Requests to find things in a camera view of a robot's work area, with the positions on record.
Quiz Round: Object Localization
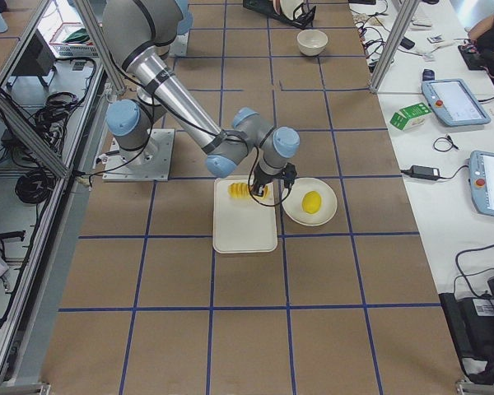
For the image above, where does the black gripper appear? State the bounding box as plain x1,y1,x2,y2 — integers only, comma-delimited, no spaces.
251,168,277,197

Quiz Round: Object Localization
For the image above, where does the yellow striped bread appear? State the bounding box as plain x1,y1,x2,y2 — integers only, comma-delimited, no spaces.
227,182,268,200

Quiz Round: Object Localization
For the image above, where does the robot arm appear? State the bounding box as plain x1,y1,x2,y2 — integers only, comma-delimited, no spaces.
102,1,300,196

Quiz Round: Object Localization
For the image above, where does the cream plate with lemon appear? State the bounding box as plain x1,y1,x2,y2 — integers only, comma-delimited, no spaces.
283,178,338,226

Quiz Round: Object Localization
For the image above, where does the black plate rack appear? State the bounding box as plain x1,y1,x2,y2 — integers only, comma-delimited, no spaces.
242,0,316,30

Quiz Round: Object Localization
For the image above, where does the pink plate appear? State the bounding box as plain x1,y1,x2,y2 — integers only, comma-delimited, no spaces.
272,0,281,15

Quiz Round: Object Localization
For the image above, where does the white rectangular tray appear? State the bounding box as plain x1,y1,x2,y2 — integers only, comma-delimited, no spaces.
212,176,277,253

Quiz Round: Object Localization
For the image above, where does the yellow lemon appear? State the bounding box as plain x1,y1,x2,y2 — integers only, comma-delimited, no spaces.
301,190,322,214

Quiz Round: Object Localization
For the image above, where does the white ceramic bowl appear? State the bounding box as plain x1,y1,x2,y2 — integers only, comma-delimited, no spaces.
296,30,329,57

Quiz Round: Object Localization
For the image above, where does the black power adapter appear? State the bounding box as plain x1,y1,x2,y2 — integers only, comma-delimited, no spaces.
410,165,440,181

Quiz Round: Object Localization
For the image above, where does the green white carton box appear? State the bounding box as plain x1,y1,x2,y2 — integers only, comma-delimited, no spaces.
389,102,431,130

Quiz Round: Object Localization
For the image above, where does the far teach pendant tablet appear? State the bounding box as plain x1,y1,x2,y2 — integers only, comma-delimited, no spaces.
422,79,492,127

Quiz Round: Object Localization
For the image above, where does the teach pendant tablet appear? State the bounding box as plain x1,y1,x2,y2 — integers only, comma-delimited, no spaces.
468,150,494,216
422,79,492,127

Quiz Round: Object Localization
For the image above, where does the near teach pendant tablet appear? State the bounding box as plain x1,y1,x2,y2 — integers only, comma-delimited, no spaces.
468,150,494,216

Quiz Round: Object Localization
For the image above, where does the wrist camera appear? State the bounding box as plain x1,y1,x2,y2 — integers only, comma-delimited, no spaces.
281,162,297,189

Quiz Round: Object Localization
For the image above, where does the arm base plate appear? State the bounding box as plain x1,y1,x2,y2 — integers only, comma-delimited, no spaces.
102,128,175,182
169,32,189,58

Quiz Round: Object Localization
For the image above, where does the aluminium frame post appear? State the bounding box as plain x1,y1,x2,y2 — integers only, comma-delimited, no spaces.
369,0,420,94

